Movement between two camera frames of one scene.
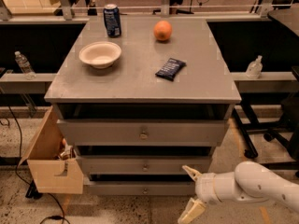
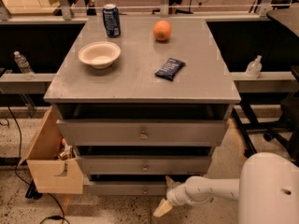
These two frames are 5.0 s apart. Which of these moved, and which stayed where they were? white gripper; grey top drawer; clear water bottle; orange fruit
Moved: white gripper
Stayed: orange fruit; clear water bottle; grey top drawer
